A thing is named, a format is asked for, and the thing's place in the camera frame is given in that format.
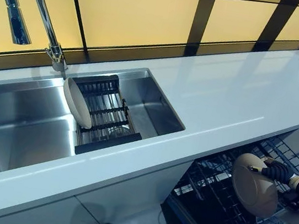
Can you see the dark right robot hand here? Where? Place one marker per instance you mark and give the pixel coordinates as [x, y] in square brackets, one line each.
[277, 170]

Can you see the beige round ceramic plate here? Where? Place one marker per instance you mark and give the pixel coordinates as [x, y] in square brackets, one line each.
[79, 105]
[253, 188]

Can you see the white glossy base cabinet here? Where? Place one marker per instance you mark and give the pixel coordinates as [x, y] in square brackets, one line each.
[42, 200]

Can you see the stainless steel double sink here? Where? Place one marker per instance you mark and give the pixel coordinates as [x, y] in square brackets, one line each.
[24, 128]

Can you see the chrome gooseneck kitchen faucet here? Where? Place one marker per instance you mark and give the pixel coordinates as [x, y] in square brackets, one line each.
[45, 11]

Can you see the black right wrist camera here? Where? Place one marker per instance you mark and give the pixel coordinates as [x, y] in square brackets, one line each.
[291, 200]

